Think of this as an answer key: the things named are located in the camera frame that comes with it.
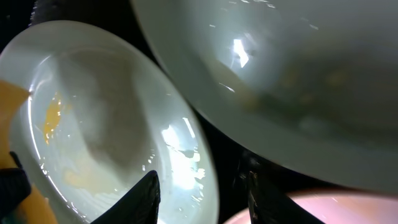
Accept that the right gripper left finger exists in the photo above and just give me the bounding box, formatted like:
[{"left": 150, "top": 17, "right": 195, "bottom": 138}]
[{"left": 91, "top": 170, "right": 160, "bottom": 224}]

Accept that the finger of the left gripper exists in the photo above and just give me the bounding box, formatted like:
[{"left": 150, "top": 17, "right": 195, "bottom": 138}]
[{"left": 1, "top": 151, "right": 32, "bottom": 219}]

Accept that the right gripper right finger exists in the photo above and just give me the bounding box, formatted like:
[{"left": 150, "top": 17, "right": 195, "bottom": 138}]
[{"left": 239, "top": 152, "right": 323, "bottom": 224}]

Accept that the green yellow sponge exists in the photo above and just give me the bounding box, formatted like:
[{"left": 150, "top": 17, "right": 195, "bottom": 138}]
[{"left": 1, "top": 80, "right": 57, "bottom": 224}]

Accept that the mint green plate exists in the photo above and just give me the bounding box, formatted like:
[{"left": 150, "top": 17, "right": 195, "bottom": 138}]
[
  {"left": 1, "top": 21, "right": 219, "bottom": 224},
  {"left": 132, "top": 0, "right": 397, "bottom": 194}
]

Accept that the round black tray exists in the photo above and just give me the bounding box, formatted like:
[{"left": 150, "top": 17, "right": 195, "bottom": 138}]
[{"left": 1, "top": 0, "right": 339, "bottom": 223}]

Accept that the pink plate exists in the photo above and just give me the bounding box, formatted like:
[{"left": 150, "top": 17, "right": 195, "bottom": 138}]
[{"left": 226, "top": 191, "right": 397, "bottom": 224}]

